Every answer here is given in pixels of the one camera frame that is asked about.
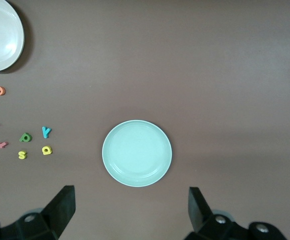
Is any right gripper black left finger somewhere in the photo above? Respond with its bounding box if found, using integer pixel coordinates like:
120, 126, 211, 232
0, 185, 76, 240

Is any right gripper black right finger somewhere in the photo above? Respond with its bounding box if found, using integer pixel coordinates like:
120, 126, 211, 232
186, 186, 288, 240

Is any teal letter v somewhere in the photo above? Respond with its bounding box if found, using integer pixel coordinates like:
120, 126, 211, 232
41, 126, 53, 139

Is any green foam letter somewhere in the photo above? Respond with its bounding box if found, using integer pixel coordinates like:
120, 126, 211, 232
18, 132, 33, 143

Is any green plate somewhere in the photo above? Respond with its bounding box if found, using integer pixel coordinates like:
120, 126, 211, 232
101, 119, 173, 188

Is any brown table cover mat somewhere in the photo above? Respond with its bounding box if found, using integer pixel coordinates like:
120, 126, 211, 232
0, 0, 290, 240

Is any beige plate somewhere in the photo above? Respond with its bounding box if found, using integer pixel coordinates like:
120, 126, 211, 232
0, 0, 25, 73

